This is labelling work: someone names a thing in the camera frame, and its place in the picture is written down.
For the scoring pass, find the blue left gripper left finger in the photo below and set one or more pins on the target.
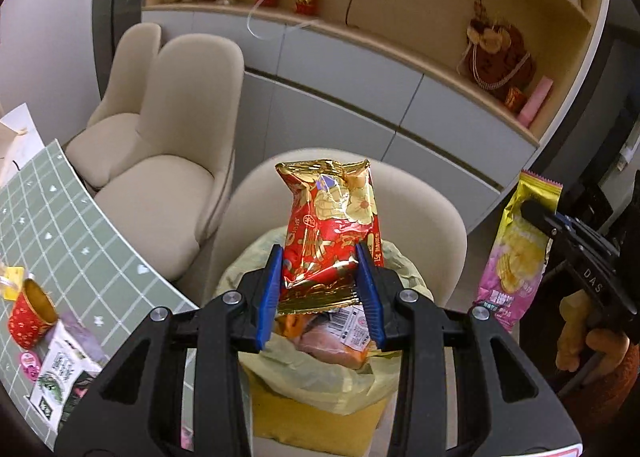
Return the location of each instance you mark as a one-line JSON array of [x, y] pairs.
[[267, 296]]

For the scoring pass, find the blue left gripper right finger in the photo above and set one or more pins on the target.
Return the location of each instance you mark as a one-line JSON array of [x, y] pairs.
[[368, 294]]

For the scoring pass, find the pale green trash bag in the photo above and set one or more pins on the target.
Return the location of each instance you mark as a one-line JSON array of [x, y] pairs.
[[298, 375]]

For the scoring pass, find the pink yellow chip bag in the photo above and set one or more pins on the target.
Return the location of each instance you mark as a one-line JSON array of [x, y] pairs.
[[519, 255]]

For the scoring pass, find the red gold snack bag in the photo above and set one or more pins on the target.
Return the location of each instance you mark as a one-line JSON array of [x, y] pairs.
[[333, 210]]

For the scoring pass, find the white green milk pouch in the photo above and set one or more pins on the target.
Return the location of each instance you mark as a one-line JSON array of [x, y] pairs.
[[65, 376]]

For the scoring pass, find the red paper cup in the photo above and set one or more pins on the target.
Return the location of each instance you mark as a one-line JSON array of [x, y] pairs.
[[32, 316]]

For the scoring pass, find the orange plastic bag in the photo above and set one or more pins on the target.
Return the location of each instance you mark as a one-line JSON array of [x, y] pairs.
[[338, 337]]

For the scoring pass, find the orange fuzzy sleeve forearm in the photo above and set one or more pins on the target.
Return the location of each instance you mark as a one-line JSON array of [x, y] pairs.
[[594, 407]]

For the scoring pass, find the right hand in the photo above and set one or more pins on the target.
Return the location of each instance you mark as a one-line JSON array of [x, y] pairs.
[[576, 310]]

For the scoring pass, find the near beige chair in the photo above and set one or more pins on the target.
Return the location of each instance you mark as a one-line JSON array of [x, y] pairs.
[[423, 224]]

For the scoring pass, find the beige chair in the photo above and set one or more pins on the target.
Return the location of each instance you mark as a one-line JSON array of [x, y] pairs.
[[423, 224], [97, 152], [167, 195]]

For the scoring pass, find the yellow cushion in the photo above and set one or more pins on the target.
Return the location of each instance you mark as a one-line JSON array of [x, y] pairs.
[[278, 418]]

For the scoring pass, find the middle beige chair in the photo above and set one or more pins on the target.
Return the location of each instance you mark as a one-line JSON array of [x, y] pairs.
[[167, 195]]

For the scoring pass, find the pink box on shelf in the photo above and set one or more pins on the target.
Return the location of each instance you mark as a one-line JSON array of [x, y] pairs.
[[533, 104]]

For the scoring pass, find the lilac snack wrapper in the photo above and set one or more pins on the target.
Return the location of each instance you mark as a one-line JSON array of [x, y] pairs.
[[84, 337]]

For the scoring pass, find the far beige chair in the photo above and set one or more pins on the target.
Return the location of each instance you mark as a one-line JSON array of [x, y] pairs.
[[97, 152]]

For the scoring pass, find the green grid tablecloth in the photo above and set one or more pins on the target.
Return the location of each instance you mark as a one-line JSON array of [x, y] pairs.
[[52, 227]]

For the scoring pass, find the pink round spoon toy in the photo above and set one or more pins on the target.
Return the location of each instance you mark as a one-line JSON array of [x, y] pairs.
[[30, 364]]

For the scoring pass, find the clear bag yellow toy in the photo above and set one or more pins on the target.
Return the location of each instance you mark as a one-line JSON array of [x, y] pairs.
[[11, 281]]

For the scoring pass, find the white cartoon food cover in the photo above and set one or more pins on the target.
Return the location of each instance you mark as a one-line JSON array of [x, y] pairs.
[[20, 141]]

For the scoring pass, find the dark red drawstring pouch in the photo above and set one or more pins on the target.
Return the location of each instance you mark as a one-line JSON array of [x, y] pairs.
[[495, 58]]

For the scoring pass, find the wooden wall shelf cabinet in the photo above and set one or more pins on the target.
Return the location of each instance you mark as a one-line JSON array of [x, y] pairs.
[[379, 78]]

